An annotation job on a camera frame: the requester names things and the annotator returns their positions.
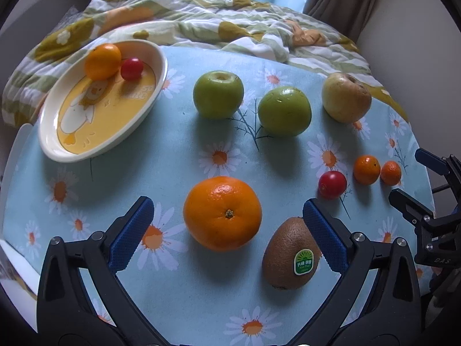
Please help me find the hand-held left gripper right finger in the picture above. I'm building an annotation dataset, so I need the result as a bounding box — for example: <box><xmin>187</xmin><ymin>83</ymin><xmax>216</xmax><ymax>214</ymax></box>
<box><xmin>288</xmin><ymin>199</ymin><xmax>423</xmax><ymax>346</ymax></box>

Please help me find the blue daisy print tablecloth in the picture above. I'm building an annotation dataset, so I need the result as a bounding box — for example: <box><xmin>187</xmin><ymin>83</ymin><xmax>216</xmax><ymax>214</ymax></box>
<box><xmin>0</xmin><ymin>45</ymin><xmax>436</xmax><ymax>346</ymax></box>

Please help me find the brown curtain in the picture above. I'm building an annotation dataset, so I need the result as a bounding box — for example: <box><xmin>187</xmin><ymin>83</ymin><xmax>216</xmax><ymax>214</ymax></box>
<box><xmin>303</xmin><ymin>0</ymin><xmax>383</xmax><ymax>44</ymax></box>

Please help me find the brown kiwi with green sticker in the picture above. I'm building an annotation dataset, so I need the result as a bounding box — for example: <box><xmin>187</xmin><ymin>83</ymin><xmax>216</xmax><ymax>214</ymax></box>
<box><xmin>262</xmin><ymin>217</ymin><xmax>322</xmax><ymax>291</ymax></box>

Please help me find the red cherry tomato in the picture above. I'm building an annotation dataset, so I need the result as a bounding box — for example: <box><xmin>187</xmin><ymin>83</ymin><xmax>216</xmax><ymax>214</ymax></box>
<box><xmin>120</xmin><ymin>57</ymin><xmax>145</xmax><ymax>82</ymax></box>
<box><xmin>318</xmin><ymin>170</ymin><xmax>347</xmax><ymax>200</ymax></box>

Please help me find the wrinkled yellow-brown apple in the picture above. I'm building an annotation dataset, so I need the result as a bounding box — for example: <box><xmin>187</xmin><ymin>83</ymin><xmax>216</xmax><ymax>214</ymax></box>
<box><xmin>322</xmin><ymin>73</ymin><xmax>372</xmax><ymax>123</ymax></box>

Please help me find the large mandarin orange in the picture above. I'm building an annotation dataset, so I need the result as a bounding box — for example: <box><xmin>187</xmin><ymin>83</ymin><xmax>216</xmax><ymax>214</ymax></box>
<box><xmin>183</xmin><ymin>176</ymin><xmax>263</xmax><ymax>252</ymax></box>

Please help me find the small orange kumquat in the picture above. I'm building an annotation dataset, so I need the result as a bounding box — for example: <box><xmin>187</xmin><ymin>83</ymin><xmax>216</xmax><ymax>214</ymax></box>
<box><xmin>353</xmin><ymin>155</ymin><xmax>381</xmax><ymax>186</ymax></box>
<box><xmin>380</xmin><ymin>160</ymin><xmax>402</xmax><ymax>187</ymax></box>

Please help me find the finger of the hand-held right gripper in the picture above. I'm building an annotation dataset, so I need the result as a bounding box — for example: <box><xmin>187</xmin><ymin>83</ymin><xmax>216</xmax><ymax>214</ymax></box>
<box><xmin>388</xmin><ymin>188</ymin><xmax>438</xmax><ymax>255</ymax></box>
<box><xmin>415</xmin><ymin>148</ymin><xmax>461</xmax><ymax>191</ymax></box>

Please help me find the scuffed green apple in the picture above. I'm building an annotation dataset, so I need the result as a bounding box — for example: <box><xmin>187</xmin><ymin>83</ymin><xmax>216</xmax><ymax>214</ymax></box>
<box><xmin>257</xmin><ymin>86</ymin><xmax>312</xmax><ymax>138</ymax></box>

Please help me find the green striped flower blanket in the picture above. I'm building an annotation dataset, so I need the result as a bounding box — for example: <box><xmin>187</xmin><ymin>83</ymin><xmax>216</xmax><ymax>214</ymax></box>
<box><xmin>2</xmin><ymin>0</ymin><xmax>411</xmax><ymax>130</ymax></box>

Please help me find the grey patterned cloth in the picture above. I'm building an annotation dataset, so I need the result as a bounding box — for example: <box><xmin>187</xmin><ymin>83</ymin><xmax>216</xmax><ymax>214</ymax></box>
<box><xmin>59</xmin><ymin>4</ymin><xmax>90</xmax><ymax>31</ymax></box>

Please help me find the small orange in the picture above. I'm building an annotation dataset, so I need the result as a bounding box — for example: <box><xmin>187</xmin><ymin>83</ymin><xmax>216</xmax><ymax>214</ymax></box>
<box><xmin>84</xmin><ymin>43</ymin><xmax>122</xmax><ymax>81</ymax></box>

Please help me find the green apple with stem hollow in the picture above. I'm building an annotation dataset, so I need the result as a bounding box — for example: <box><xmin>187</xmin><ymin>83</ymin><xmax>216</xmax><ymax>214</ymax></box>
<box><xmin>193</xmin><ymin>71</ymin><xmax>245</xmax><ymax>120</ymax></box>

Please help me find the yellow duck print plate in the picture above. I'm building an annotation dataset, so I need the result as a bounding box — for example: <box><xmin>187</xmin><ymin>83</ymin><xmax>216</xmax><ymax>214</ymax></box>
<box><xmin>38</xmin><ymin>39</ymin><xmax>169</xmax><ymax>163</ymax></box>

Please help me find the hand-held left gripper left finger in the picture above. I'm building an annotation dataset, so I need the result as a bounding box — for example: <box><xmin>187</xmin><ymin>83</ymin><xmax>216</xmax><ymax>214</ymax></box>
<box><xmin>36</xmin><ymin>196</ymin><xmax>170</xmax><ymax>346</ymax></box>

